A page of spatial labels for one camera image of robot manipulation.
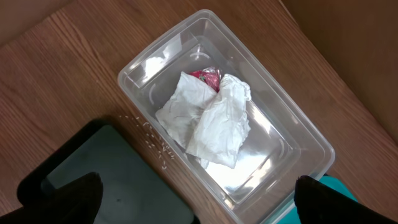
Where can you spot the white napkin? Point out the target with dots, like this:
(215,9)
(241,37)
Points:
(224,125)
(182,112)

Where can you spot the black plastic tray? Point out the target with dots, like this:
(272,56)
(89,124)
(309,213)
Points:
(132,191)

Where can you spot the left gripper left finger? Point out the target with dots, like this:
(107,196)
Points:
(77,202)

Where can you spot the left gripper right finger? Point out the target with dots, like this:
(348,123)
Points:
(318,203)

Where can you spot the teal serving tray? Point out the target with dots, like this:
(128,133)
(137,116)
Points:
(293,218)

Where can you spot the scattered rice grains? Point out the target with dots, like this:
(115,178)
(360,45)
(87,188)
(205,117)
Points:
(147,140)

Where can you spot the clear plastic waste bin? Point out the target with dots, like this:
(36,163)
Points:
(282,144)

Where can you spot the red foil wrapper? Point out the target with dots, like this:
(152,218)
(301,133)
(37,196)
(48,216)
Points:
(210,75)

